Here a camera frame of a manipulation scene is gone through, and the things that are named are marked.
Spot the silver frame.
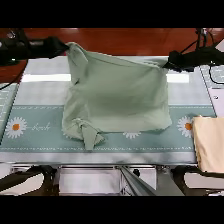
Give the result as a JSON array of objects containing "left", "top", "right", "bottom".
[{"left": 0, "top": 162, "right": 224, "bottom": 197}]

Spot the pale green shirt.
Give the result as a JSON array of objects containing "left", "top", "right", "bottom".
[{"left": 61, "top": 41, "right": 173, "bottom": 151}]

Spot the black cable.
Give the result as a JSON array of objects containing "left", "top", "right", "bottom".
[
  {"left": 208, "top": 63, "right": 224, "bottom": 85},
  {"left": 0, "top": 59, "right": 30, "bottom": 92}
]

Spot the cream garment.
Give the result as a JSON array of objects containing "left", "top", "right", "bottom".
[{"left": 192, "top": 115, "right": 224, "bottom": 174}]

